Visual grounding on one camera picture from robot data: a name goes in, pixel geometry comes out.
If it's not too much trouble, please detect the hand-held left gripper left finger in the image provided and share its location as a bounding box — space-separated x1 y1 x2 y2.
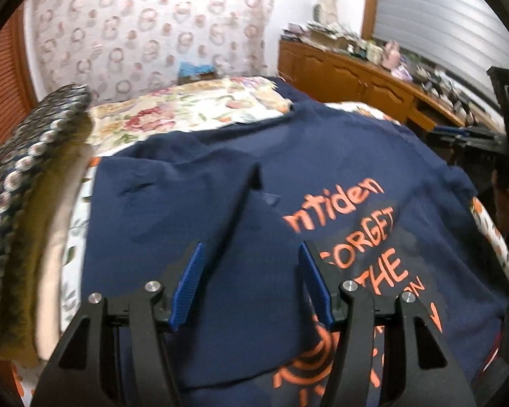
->
30 241 206 407

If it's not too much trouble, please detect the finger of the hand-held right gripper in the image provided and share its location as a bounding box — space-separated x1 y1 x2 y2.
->
428 137 507 154
428 125 503 138

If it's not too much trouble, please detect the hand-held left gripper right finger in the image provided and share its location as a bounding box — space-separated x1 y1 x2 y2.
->
299 241 478 407

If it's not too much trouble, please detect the navy t-shirt with orange print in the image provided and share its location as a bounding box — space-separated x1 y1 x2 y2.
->
80 76 509 407

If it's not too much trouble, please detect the pile of small dresser items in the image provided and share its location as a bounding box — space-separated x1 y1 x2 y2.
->
280 19 499 123

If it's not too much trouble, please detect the pink figurine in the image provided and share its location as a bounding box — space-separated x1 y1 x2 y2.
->
382 40 404 69

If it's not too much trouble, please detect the white roller blind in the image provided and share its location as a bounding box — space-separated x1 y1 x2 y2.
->
371 0 509 94

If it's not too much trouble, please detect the orange flower print bedsheet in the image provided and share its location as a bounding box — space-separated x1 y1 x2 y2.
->
8 102 509 407

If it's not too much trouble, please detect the wooden dresser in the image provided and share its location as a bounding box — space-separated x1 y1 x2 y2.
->
278 40 501 136

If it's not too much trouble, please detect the beige cushion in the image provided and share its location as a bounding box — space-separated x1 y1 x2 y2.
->
34 165 92 348

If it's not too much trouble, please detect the cream rose print quilt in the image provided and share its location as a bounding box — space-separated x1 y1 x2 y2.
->
87 75 295 153

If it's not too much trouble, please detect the dark patterned cushion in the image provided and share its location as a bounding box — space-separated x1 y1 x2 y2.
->
0 84 92 348

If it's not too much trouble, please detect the blue crumpled cloth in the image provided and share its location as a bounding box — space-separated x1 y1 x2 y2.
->
178 61 217 85

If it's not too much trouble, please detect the wooden louvered wardrobe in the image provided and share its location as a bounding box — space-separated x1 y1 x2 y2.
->
0 17 39 166

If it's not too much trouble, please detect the wooden window frame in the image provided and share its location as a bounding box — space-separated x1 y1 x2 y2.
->
360 0 391 41

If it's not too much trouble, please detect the circle pattern wall cloth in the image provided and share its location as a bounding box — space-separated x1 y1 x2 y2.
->
25 0 276 106

